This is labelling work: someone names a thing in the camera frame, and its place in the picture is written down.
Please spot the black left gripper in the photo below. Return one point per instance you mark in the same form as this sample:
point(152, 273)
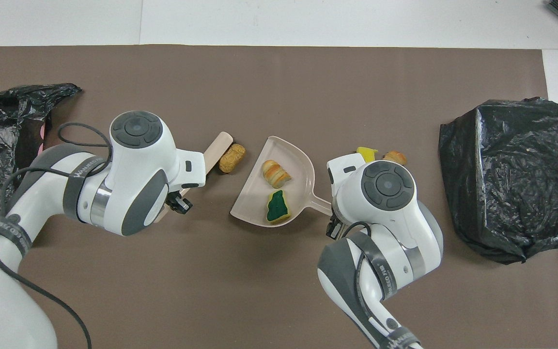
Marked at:
point(178, 202)

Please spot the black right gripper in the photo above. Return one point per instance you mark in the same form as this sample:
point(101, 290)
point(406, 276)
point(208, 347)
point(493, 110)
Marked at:
point(335, 228)

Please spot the green yellow sponge piece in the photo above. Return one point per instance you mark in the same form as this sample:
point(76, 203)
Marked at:
point(277, 208)

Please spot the beige plastic dustpan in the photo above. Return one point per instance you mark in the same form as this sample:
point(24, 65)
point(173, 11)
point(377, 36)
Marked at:
point(303, 169)

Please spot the beige hand brush black bristles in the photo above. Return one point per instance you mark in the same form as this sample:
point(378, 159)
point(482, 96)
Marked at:
point(218, 148)

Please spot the brown bread roll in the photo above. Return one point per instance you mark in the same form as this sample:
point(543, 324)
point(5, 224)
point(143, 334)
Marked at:
point(232, 158)

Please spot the pale croissant piece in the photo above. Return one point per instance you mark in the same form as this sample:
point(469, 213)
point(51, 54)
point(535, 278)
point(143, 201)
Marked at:
point(275, 173)

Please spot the orange croissant piece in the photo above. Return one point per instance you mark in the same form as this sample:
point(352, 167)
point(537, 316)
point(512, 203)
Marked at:
point(395, 157)

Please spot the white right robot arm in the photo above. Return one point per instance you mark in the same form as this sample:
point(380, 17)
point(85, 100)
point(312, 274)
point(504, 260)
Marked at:
point(388, 184)

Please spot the black bag lined bin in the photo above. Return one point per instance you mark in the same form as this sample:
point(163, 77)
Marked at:
point(502, 169)

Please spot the brown paper table mat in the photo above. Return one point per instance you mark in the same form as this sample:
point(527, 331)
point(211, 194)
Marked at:
point(211, 291)

